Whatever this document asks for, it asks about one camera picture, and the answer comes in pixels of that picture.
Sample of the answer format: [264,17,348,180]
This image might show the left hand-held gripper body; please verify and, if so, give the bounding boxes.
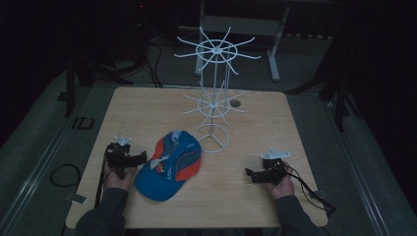
[105,135,140,180]

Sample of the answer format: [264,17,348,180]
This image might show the black floor cables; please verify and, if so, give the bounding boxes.
[141,35,165,89]

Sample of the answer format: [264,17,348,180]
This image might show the white wire rack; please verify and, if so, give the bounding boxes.
[173,26,262,154]

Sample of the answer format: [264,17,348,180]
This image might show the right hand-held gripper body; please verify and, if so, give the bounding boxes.
[253,148,292,187]

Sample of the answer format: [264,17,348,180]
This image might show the blue and orange cap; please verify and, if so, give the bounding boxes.
[134,129,203,203]

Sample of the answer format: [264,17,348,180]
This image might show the person's right hand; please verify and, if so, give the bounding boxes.
[264,160,296,201]

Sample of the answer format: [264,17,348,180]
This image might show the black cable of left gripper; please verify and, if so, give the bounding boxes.
[93,153,116,208]

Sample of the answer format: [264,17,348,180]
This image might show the black cable loop on floor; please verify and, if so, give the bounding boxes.
[49,163,83,189]

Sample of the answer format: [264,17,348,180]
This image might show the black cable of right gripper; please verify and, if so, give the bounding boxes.
[283,163,337,214]

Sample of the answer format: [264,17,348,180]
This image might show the person's left hand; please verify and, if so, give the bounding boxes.
[102,163,137,192]

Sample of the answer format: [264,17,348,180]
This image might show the black tripod stand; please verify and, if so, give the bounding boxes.
[288,35,362,132]
[64,38,149,118]

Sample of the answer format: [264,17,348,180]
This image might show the black floor socket frame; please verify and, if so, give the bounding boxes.
[72,116,96,131]

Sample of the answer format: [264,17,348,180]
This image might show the grey metal desk frame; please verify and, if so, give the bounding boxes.
[194,0,291,83]

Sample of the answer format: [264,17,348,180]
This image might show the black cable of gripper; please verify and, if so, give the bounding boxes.
[93,153,116,208]
[283,163,337,214]

